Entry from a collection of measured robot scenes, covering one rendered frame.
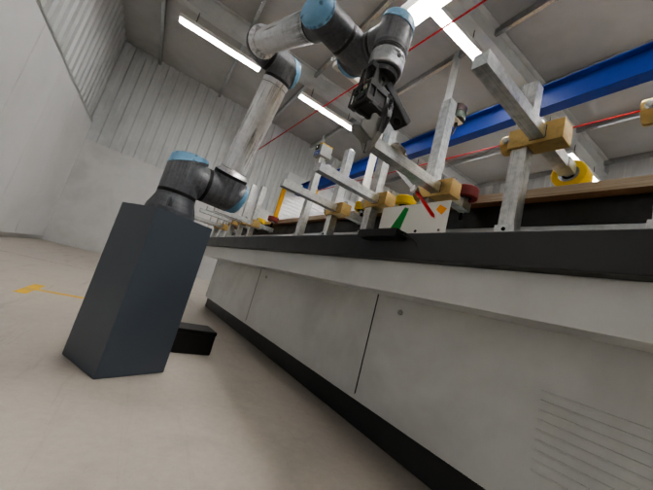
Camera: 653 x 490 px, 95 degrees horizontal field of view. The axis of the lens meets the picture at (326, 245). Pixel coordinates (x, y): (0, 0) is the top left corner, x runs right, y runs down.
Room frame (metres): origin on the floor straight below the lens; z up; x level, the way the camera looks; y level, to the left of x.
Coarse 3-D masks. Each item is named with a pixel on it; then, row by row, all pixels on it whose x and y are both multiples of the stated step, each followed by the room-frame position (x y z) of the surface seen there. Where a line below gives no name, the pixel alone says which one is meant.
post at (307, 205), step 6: (312, 174) 1.51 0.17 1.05; (318, 174) 1.50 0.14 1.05; (312, 180) 1.50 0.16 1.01; (318, 180) 1.51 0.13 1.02; (312, 186) 1.49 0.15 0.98; (306, 204) 1.49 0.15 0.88; (306, 210) 1.50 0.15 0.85; (300, 216) 1.51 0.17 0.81; (306, 216) 1.50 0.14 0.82; (300, 222) 1.49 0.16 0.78; (306, 222) 1.51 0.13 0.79; (300, 228) 1.50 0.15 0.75; (294, 234) 1.50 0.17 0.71; (300, 234) 1.50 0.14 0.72
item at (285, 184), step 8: (280, 184) 1.11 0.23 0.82; (288, 184) 1.10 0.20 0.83; (296, 192) 1.14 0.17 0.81; (304, 192) 1.15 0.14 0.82; (312, 192) 1.16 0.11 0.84; (312, 200) 1.18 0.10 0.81; (320, 200) 1.19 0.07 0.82; (328, 200) 1.21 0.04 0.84; (328, 208) 1.23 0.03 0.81; (352, 216) 1.29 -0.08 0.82; (360, 216) 1.31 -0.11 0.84; (360, 224) 1.33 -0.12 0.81
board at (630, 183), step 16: (640, 176) 0.61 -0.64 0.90; (528, 192) 0.80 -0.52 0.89; (544, 192) 0.76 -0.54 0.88; (560, 192) 0.73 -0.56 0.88; (576, 192) 0.70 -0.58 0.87; (592, 192) 0.68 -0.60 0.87; (608, 192) 0.66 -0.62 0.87; (624, 192) 0.65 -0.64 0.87; (640, 192) 0.63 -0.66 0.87; (288, 224) 2.11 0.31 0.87
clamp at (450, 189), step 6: (438, 180) 0.83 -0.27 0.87; (444, 180) 0.81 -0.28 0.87; (450, 180) 0.80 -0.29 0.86; (456, 180) 0.80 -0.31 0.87; (420, 186) 0.88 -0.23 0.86; (444, 186) 0.81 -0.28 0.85; (450, 186) 0.79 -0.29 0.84; (456, 186) 0.80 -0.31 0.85; (420, 192) 0.88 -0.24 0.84; (426, 192) 0.86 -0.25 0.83; (432, 192) 0.84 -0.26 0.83; (438, 192) 0.82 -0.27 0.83; (444, 192) 0.80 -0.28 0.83; (450, 192) 0.79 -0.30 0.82; (456, 192) 0.81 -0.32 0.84; (414, 198) 0.91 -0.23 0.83; (432, 198) 0.86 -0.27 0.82; (438, 198) 0.84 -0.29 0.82; (444, 198) 0.83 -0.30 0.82; (450, 198) 0.82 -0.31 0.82; (456, 198) 0.81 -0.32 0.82
